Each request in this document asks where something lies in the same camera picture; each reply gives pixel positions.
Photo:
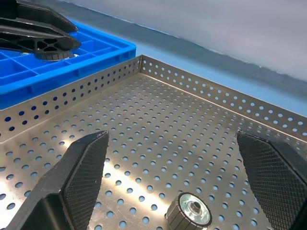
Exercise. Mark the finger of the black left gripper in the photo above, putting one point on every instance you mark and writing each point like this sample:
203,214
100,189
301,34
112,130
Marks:
43,16
45,42

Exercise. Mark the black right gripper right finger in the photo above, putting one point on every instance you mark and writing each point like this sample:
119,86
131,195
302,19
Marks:
275,182

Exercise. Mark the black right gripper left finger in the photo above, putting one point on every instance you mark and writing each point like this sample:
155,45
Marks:
72,182

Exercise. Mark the ribbed metal roller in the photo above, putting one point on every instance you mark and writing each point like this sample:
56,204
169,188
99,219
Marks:
189,210
54,56

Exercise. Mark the blue plastic compartment tray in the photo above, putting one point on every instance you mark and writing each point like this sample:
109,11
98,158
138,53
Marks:
72,74

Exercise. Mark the perforated steel tray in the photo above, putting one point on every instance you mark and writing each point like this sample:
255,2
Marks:
153,124

